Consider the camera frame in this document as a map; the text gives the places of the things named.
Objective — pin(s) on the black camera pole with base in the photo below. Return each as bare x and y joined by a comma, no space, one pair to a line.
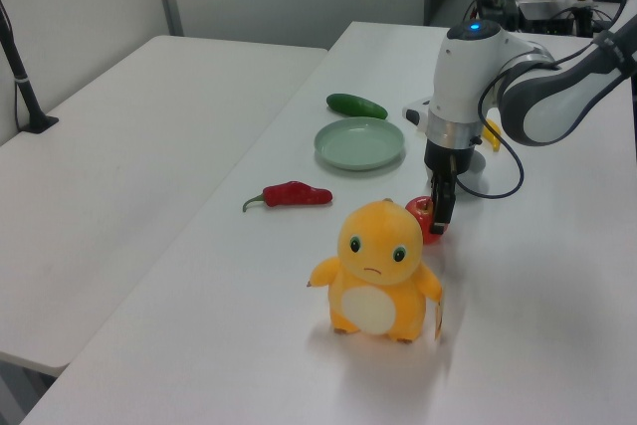
25,91

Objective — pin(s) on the orange plush dinosaur toy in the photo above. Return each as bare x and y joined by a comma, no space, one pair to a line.
373,256

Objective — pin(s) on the black desktop device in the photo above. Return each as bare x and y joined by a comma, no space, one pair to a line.
497,4

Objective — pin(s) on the yellow banana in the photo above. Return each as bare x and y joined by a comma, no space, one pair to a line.
493,142

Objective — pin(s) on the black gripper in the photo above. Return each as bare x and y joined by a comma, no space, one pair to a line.
443,161

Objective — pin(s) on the white side table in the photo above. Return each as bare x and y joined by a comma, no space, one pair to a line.
124,171

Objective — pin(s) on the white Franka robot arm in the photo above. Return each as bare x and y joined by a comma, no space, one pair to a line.
463,76

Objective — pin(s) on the green cucumber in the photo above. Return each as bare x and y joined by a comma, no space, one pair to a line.
356,105

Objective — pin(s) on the red apple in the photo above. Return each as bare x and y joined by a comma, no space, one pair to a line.
417,211

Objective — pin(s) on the black electronics box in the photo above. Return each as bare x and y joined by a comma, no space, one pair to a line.
542,17

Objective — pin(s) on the red chili pepper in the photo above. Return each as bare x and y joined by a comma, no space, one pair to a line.
293,194

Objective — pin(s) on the pale green plate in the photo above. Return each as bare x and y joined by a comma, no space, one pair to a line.
358,144

